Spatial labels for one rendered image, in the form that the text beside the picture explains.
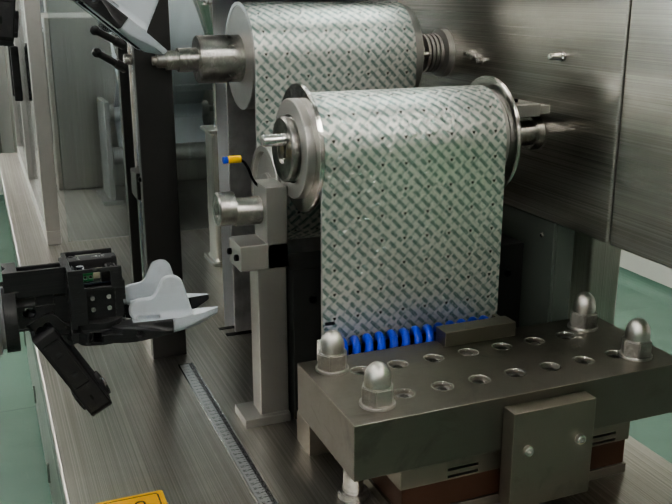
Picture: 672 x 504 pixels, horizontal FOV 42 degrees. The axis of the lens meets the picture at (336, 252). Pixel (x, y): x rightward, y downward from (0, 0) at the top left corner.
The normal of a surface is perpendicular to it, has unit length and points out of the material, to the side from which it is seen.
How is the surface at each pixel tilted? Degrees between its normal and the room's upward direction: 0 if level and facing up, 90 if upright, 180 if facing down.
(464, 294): 90
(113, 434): 0
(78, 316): 90
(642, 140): 90
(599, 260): 90
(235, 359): 0
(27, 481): 0
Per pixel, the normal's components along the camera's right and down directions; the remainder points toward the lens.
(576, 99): -0.93, 0.11
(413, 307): 0.38, 0.26
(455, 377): 0.00, -0.96
